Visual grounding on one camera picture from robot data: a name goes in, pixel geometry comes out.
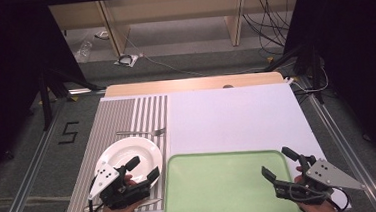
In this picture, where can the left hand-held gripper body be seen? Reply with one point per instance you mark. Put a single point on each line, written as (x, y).
(105, 177)

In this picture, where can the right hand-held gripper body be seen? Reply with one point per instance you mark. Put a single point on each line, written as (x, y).
(327, 174)

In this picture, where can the silver fork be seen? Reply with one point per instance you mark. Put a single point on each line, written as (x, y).
(157, 132)

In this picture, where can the green tray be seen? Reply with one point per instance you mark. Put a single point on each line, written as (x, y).
(222, 190)

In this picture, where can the person's right hand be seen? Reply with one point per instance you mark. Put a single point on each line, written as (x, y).
(317, 211)

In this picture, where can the white plate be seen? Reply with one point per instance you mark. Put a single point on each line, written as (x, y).
(125, 150)

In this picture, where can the striped placemat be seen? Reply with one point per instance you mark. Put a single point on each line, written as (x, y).
(116, 114)

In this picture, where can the white board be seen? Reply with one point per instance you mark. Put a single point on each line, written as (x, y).
(237, 116)

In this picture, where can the black metal stand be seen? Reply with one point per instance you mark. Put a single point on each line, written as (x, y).
(44, 102)
(315, 73)

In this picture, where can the yellow tape piece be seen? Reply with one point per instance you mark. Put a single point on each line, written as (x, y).
(269, 59)

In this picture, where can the wooden table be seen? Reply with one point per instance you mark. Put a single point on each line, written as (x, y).
(191, 84)

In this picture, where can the clear plastic bag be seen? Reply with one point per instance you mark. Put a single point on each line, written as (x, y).
(84, 49)

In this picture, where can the black curtain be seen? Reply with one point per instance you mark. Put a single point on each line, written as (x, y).
(6, 65)
(355, 40)

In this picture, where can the small white floor item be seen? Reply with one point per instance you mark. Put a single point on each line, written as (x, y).
(102, 34)

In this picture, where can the short metal floor rail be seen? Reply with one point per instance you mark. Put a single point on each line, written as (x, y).
(84, 90)

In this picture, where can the wooden shelf frame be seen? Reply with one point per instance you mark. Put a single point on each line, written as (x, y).
(113, 27)

